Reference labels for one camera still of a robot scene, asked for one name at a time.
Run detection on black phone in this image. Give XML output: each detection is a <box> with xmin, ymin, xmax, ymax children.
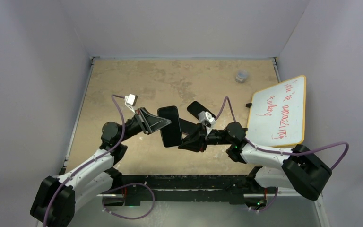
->
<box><xmin>157</xmin><ymin>105</ymin><xmax>183</xmax><ymax>148</ymax></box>

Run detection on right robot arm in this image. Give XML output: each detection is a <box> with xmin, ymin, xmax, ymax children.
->
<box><xmin>178</xmin><ymin>122</ymin><xmax>332</xmax><ymax>201</ymax></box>

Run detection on whiteboard with yellow frame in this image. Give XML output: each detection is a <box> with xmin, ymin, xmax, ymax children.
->
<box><xmin>247</xmin><ymin>75</ymin><xmax>307</xmax><ymax>147</ymax></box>

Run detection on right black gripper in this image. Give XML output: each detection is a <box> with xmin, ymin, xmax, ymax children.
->
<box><xmin>178</xmin><ymin>122</ymin><xmax>233</xmax><ymax>152</ymax></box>

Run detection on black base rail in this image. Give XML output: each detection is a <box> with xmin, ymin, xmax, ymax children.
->
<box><xmin>113</xmin><ymin>175</ymin><xmax>276</xmax><ymax>206</ymax></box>

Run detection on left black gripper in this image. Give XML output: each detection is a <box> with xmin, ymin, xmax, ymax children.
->
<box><xmin>118</xmin><ymin>108</ymin><xmax>172</xmax><ymax>143</ymax></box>

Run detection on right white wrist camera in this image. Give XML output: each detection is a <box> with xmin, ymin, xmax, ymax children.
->
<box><xmin>198</xmin><ymin>111</ymin><xmax>216</xmax><ymax>128</ymax></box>

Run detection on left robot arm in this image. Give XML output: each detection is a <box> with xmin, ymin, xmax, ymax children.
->
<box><xmin>30</xmin><ymin>107</ymin><xmax>172</xmax><ymax>227</ymax></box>

